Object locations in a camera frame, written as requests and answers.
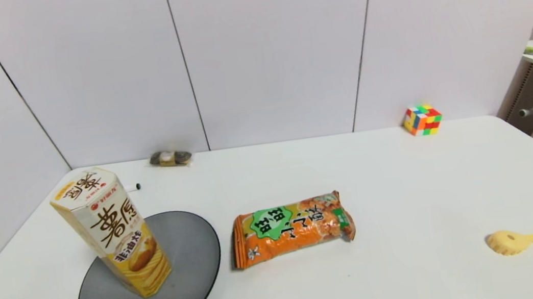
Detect gray round plate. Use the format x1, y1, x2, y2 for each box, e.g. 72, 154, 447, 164
66, 205, 228, 299

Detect small wrapped cookie pack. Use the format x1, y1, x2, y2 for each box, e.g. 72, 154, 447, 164
148, 147, 195, 172

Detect orange snack bag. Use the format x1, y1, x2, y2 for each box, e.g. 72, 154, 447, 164
227, 189, 360, 271

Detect yellow potato chip box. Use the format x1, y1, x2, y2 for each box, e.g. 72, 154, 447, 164
45, 158, 176, 299

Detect colourful puzzle cube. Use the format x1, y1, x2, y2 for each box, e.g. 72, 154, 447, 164
400, 101, 446, 138

